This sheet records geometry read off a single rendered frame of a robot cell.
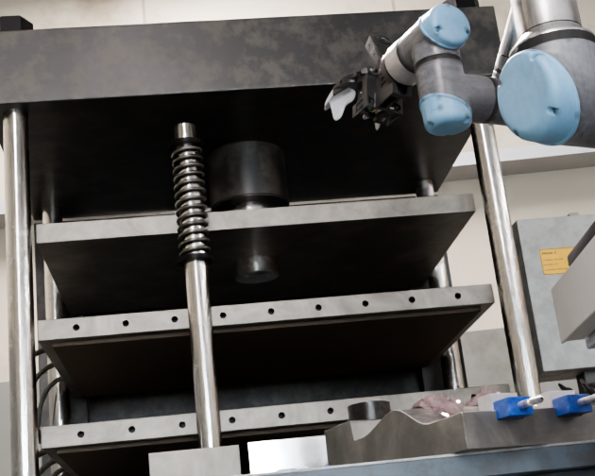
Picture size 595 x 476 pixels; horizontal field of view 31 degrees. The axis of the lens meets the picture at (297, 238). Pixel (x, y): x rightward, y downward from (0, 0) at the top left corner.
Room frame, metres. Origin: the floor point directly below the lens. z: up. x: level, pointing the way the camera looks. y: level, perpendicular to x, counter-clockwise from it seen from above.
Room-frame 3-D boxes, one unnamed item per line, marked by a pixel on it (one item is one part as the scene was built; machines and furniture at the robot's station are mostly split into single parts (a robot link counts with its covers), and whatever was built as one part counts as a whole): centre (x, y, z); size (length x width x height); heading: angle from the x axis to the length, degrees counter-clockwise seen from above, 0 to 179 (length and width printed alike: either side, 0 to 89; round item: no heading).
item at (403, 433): (1.87, -0.23, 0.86); 0.50 x 0.26 x 0.11; 24
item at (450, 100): (1.53, -0.27, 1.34); 0.11 x 0.08 x 0.11; 117
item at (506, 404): (1.61, -0.30, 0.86); 0.13 x 0.05 x 0.05; 24
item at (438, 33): (1.52, -0.25, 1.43); 0.11 x 0.08 x 0.09; 27
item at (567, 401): (1.65, -0.40, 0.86); 0.13 x 0.05 x 0.05; 24
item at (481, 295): (2.85, 0.13, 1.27); 1.10 x 0.74 x 0.05; 97
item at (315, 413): (2.85, 0.13, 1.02); 1.10 x 0.74 x 0.05; 97
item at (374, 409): (2.01, -0.10, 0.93); 0.08 x 0.08 x 0.04
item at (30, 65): (2.80, 0.12, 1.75); 1.30 x 0.84 x 0.61; 97
